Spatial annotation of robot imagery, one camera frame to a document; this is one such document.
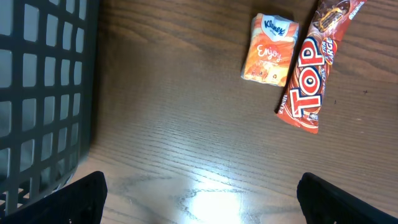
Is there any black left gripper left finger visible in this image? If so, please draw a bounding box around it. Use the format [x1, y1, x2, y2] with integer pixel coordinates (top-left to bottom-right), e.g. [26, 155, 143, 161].
[1, 171, 108, 224]

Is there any orange Kleenex tissue pack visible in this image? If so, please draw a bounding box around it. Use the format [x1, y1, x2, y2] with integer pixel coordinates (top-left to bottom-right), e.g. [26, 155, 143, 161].
[241, 13, 299, 86]

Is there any dark plastic mesh basket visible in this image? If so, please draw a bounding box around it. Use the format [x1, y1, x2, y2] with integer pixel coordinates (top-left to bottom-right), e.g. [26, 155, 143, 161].
[1, 0, 100, 217]

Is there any orange Top chocolate bar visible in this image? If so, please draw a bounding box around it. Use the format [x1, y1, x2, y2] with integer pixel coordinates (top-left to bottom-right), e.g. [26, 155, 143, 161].
[277, 0, 366, 134]

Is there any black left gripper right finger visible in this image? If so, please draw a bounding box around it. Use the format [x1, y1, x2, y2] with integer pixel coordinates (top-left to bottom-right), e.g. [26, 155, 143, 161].
[297, 172, 397, 224]

